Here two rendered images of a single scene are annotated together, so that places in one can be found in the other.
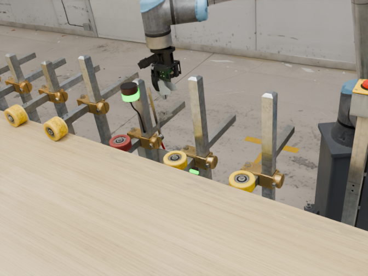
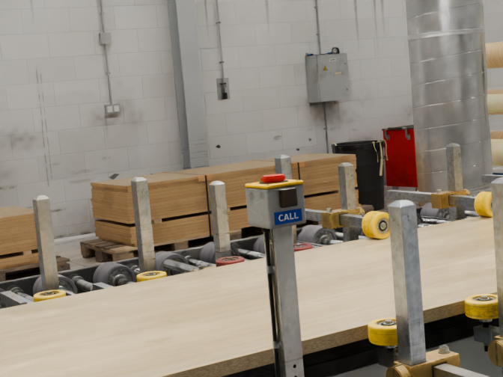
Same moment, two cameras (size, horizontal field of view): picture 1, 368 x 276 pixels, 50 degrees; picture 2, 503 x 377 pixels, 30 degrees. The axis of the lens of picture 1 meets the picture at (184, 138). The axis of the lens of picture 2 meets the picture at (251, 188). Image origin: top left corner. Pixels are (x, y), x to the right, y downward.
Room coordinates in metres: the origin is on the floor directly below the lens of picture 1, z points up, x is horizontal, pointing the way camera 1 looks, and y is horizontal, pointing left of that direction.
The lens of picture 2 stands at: (1.35, -1.87, 1.38)
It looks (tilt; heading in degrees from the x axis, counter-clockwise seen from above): 6 degrees down; 112
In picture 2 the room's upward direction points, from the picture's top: 5 degrees counter-clockwise
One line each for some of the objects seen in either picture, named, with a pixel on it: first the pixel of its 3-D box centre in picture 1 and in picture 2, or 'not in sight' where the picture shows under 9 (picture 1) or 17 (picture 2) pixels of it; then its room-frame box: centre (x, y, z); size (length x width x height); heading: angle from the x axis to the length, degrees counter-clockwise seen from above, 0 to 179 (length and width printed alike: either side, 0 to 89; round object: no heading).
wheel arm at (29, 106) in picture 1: (59, 88); not in sight; (1.66, 0.53, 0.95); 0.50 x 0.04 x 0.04; 142
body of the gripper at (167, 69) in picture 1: (164, 62); not in sight; (1.30, 0.03, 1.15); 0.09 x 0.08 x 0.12; 52
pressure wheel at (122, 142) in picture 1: (122, 151); not in sight; (1.22, 0.24, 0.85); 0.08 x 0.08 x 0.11
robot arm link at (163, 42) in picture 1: (159, 39); not in sight; (1.31, 0.04, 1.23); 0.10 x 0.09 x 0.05; 142
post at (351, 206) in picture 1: (356, 179); (287, 360); (0.82, -0.47, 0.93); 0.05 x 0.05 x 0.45; 52
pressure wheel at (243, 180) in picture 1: (242, 191); (390, 349); (0.91, -0.16, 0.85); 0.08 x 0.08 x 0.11
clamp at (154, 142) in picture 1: (144, 139); not in sight; (1.29, 0.16, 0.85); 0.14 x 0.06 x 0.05; 52
